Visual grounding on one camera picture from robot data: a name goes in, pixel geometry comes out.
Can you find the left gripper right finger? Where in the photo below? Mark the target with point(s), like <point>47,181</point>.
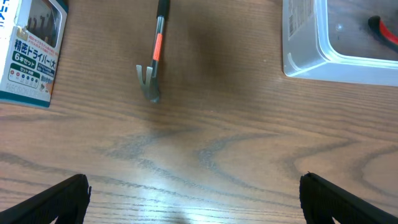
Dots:
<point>325,202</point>

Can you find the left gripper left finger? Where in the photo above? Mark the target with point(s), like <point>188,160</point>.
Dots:
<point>66,202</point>

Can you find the blue white screwdriver set box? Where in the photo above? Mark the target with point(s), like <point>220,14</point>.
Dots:
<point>31,39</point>

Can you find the red handled cutting pliers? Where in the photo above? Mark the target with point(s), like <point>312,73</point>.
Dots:
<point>382,33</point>

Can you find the clear plastic container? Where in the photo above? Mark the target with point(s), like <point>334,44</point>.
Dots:
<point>330,40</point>

